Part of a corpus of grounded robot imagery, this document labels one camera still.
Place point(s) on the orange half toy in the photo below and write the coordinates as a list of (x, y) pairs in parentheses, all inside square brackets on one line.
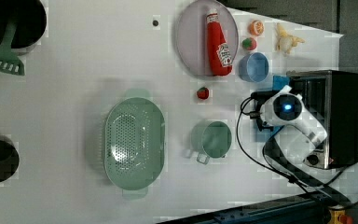
[(256, 28)]

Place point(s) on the blue bowl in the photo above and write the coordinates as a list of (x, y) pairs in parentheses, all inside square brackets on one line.
[(254, 67)]

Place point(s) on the pink toy strawberry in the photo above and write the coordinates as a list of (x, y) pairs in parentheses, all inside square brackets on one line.
[(249, 43)]

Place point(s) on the green cup with handle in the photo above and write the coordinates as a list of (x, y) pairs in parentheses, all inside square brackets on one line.
[(211, 139)]

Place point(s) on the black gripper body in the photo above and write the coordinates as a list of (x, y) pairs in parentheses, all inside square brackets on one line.
[(260, 98)]

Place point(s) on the blue metal frame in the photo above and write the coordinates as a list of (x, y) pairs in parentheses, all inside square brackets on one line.
[(300, 209)]

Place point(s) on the yellow red emergency button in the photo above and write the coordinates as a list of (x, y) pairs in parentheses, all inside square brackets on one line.
[(339, 216)]

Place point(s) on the green oval colander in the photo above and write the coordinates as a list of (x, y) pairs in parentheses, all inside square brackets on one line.
[(134, 143)]

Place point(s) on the red plush ketchup bottle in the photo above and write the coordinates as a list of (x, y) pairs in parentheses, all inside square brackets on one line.
[(219, 55)]

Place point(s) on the small red toy strawberry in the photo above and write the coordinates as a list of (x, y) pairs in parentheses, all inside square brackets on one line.
[(203, 93)]

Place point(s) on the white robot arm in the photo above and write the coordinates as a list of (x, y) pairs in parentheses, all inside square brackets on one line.
[(300, 133)]

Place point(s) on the green slotted spatula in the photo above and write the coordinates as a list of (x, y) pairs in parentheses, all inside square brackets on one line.
[(10, 63)]

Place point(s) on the grey round plate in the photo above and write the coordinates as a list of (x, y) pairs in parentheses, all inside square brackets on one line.
[(191, 35)]

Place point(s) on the black pot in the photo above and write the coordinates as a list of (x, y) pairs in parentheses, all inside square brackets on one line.
[(32, 23)]

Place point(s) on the peeled toy banana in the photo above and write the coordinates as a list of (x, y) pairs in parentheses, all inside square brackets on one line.
[(286, 42)]

